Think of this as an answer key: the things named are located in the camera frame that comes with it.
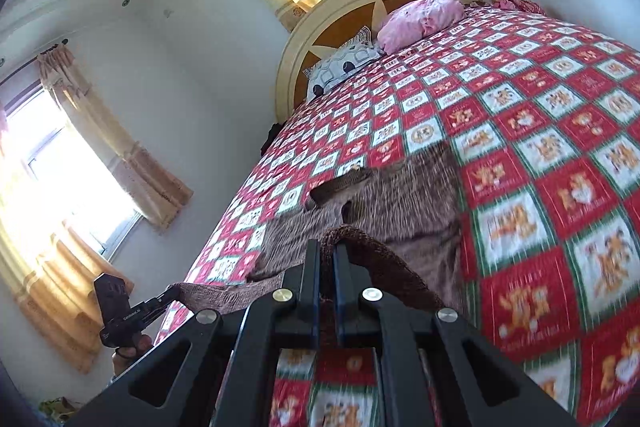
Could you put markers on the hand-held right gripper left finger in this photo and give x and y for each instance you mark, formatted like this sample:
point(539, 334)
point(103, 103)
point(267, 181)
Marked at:
point(312, 279)

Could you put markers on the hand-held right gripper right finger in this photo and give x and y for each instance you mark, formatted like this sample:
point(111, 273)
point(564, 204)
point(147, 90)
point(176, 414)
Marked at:
point(342, 282)

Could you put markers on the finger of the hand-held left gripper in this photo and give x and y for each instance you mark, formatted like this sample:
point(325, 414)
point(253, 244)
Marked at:
point(161, 303)

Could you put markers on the brown knitted sweater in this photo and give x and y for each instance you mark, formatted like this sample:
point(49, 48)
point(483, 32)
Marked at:
point(400, 207)

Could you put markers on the person's left hand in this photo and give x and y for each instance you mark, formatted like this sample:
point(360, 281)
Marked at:
point(131, 354)

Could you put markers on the green and yellow bag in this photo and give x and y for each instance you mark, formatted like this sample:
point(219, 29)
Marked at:
point(60, 409)

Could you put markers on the black cloth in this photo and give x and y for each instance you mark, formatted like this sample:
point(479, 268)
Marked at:
point(271, 139)

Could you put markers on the side window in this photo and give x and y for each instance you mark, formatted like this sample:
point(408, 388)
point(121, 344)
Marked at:
point(55, 157)

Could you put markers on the white patterned pillow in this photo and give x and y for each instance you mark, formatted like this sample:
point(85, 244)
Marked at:
point(340, 62)

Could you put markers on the red checked bedspread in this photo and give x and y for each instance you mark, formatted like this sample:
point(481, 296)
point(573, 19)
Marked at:
point(525, 157)

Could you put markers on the cream wooden headboard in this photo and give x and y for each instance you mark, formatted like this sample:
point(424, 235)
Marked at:
point(300, 52)

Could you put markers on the black curtain rod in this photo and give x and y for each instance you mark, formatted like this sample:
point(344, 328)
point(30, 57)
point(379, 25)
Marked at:
point(52, 47)

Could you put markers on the pink pillow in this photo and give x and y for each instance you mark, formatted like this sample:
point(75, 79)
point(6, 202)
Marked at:
point(420, 19)

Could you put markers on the pink cloth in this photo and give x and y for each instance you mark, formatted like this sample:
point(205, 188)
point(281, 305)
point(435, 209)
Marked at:
point(517, 4)

